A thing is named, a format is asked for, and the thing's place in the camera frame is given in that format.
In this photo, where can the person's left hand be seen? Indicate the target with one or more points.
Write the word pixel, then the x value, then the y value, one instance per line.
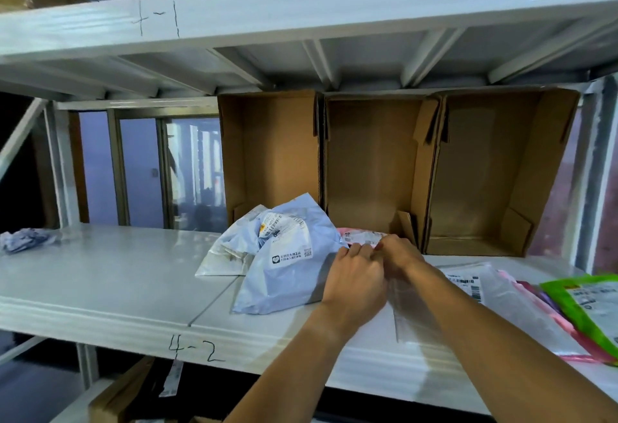
pixel 355 292

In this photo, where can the person's right hand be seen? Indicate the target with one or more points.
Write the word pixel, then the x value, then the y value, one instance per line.
pixel 400 254

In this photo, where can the small pink packet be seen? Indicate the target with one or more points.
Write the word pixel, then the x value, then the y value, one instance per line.
pixel 357 235

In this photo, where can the large grey-blue mailer bag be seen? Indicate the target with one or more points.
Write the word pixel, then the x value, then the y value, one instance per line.
pixel 285 287

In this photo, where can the green mailer bag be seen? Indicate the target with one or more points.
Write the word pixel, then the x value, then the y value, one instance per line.
pixel 560 295

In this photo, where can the red mailer bag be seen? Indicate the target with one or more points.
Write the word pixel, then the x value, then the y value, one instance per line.
pixel 598 351

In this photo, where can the person's left forearm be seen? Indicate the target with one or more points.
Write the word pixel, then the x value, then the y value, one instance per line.
pixel 289 379

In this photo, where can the person's right forearm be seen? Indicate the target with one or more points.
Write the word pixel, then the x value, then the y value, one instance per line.
pixel 507 355

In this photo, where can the white metal shelf rack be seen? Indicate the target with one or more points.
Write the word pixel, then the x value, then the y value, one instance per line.
pixel 96 283

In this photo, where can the open brown cardboard box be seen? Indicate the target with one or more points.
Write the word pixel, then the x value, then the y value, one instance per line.
pixel 275 157
pixel 372 167
pixel 483 172

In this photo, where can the black package with white label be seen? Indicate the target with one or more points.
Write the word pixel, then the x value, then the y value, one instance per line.
pixel 171 379

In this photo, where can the brown cardboard carton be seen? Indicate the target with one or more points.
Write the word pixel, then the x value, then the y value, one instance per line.
pixel 120 393

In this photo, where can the crumpled blue plastic film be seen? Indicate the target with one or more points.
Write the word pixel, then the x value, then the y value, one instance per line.
pixel 26 239

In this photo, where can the metal window frame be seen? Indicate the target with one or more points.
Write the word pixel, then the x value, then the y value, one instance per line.
pixel 116 172

